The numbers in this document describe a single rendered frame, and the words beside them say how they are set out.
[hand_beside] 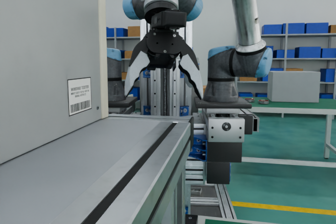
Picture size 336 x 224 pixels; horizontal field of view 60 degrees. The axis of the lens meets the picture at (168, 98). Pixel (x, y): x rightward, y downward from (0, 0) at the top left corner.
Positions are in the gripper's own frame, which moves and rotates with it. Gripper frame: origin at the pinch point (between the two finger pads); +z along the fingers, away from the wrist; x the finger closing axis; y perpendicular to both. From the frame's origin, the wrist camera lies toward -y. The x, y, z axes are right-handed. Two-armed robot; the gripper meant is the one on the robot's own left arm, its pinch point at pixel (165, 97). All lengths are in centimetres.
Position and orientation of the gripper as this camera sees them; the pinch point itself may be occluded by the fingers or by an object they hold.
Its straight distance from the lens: 54.1
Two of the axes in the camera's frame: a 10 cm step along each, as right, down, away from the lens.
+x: -9.8, -0.4, -1.9
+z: 0.3, 9.5, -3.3
